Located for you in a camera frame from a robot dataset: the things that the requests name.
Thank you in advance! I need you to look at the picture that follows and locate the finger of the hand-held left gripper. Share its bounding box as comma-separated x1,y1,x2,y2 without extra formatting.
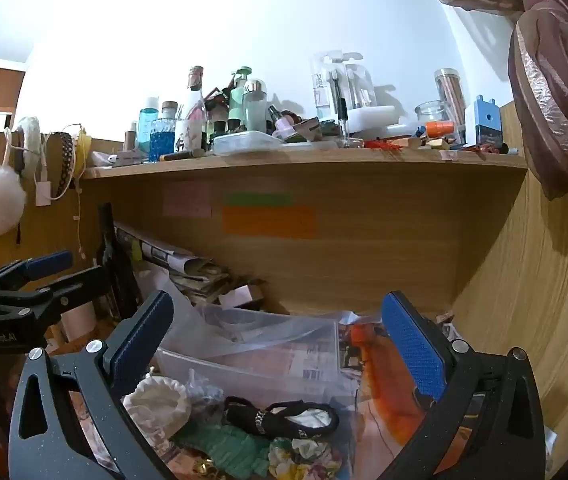
0,250,74,291
0,265,113,329

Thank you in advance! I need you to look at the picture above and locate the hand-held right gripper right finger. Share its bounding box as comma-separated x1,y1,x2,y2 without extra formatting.
381,290,547,480

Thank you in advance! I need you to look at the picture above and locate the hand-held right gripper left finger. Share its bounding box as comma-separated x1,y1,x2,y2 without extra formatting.
8,290,175,480

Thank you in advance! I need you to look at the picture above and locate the white scrunchie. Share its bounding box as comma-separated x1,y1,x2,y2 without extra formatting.
123,376,193,437

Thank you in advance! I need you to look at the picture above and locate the clear plastic box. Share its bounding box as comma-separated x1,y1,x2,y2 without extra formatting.
156,304,361,392

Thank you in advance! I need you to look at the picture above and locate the green scrunchie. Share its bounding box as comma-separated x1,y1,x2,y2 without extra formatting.
173,421,271,479

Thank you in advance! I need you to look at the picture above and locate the floral scrunchie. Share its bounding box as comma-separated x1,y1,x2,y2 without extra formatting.
268,436,345,479

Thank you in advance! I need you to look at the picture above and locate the white fluffy pompom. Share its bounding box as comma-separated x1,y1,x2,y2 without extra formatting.
0,164,28,237

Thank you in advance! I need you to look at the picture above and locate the pile of newspapers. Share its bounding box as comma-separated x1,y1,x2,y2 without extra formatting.
114,222,265,307

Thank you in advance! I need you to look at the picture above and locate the black studded headband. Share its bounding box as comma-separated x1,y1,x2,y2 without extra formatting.
56,131,75,197

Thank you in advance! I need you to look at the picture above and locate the yellow headband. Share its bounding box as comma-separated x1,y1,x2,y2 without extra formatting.
73,129,88,177

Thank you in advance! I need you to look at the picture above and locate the white fluffy headband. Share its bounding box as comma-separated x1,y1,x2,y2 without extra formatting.
16,116,43,177

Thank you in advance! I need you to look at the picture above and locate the black and gold pen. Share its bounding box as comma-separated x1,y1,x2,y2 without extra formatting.
159,148,205,162

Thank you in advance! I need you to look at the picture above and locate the glass bottle with blue liquid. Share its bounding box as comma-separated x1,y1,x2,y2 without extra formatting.
149,101,181,162

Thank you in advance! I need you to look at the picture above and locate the light blue toner bottle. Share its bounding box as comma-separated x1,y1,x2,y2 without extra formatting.
137,96,160,154

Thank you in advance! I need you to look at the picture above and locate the orange sticky note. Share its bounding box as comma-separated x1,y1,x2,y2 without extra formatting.
222,205,317,239

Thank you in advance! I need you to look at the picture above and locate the green sticky note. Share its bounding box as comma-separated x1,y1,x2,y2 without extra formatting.
224,192,293,207

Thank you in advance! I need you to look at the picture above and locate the clear bottle with cartoon label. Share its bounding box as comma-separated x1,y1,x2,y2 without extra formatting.
176,66,210,154

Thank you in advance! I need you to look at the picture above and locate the wooden shelf board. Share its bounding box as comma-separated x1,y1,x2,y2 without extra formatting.
81,139,529,182

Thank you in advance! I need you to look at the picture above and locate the flat clear plastic case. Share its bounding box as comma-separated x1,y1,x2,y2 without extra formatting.
212,130,285,157

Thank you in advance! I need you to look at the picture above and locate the white rectangular box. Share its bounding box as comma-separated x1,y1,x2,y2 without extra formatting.
348,105,397,136

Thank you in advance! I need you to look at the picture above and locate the glass jar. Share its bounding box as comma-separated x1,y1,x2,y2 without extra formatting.
415,101,452,136

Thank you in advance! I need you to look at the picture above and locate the blue pencil sharpener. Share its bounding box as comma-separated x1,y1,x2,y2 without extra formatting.
464,94,505,149

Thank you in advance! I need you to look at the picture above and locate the mint green pump bottle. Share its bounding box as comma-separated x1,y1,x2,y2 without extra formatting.
227,66,254,132

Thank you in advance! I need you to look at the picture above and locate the frosted bottle with silver cap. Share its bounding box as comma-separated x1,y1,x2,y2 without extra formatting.
243,79,270,134

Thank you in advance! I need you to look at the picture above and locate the clear tube of pencils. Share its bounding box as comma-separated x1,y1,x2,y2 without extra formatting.
433,68,466,131

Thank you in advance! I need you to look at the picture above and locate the clear blister brush packaging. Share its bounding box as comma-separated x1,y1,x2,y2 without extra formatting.
311,51,365,122

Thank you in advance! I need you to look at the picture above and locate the mauve striped curtain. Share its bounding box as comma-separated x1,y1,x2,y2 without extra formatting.
394,0,568,202

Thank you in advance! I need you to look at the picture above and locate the white earphone cable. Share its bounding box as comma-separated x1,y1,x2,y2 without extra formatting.
71,179,88,262

